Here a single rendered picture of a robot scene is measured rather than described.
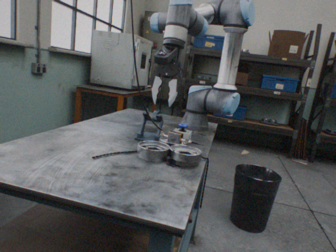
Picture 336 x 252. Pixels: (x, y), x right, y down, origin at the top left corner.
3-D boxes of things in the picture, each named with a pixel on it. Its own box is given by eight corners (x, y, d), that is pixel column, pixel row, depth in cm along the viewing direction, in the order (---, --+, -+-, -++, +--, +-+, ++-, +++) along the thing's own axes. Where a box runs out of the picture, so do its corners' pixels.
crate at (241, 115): (244, 118, 454) (246, 106, 450) (244, 121, 418) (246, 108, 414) (214, 113, 467) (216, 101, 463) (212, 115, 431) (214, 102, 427)
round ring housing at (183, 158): (177, 168, 78) (179, 155, 77) (162, 156, 87) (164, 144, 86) (206, 166, 82) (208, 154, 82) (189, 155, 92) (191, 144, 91)
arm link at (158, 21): (208, -1, 133) (146, 7, 98) (228, -2, 127) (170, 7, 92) (208, 23, 138) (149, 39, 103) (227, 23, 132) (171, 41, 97)
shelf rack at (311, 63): (292, 159, 403) (326, 23, 363) (173, 136, 442) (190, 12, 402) (285, 149, 458) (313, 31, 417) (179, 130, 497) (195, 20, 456)
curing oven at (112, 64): (136, 92, 303) (142, 35, 290) (89, 85, 315) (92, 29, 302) (151, 90, 362) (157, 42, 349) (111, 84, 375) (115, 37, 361)
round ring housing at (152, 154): (136, 161, 79) (138, 148, 78) (136, 150, 89) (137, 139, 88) (170, 164, 80) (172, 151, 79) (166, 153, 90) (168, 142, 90)
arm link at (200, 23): (186, 18, 102) (171, 6, 93) (212, 18, 96) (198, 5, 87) (182, 38, 103) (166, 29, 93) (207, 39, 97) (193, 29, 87)
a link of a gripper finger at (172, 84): (180, 107, 90) (180, 80, 89) (176, 106, 84) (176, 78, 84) (171, 107, 90) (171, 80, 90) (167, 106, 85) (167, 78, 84)
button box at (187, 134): (187, 144, 105) (189, 133, 104) (171, 141, 106) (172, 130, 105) (190, 140, 113) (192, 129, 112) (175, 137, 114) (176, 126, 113)
